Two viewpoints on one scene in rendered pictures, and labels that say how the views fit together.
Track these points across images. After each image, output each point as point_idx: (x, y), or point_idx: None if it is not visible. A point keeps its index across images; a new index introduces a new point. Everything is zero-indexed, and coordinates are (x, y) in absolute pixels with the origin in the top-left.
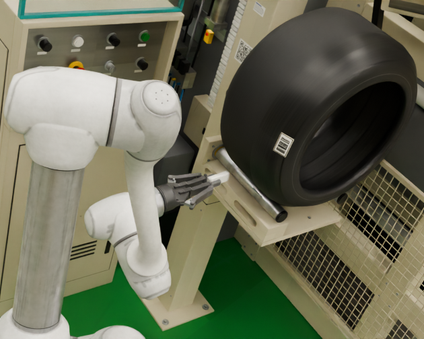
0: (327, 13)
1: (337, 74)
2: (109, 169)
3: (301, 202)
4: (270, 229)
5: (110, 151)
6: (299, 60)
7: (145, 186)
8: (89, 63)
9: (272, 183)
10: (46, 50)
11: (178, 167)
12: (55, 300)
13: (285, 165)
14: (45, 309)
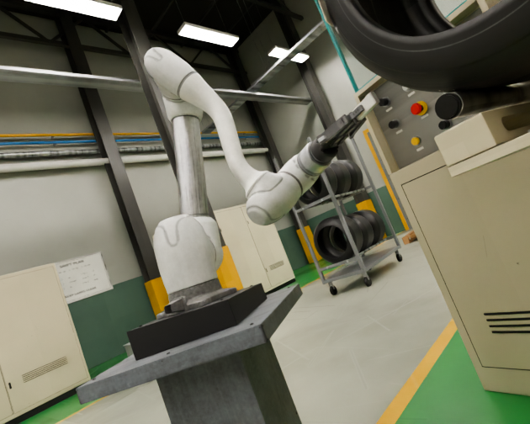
0: None
1: None
2: (514, 196)
3: (442, 58)
4: (437, 136)
5: (499, 173)
6: None
7: (214, 119)
8: (430, 98)
9: (368, 65)
10: (381, 104)
11: None
12: (181, 198)
13: (340, 29)
14: (179, 204)
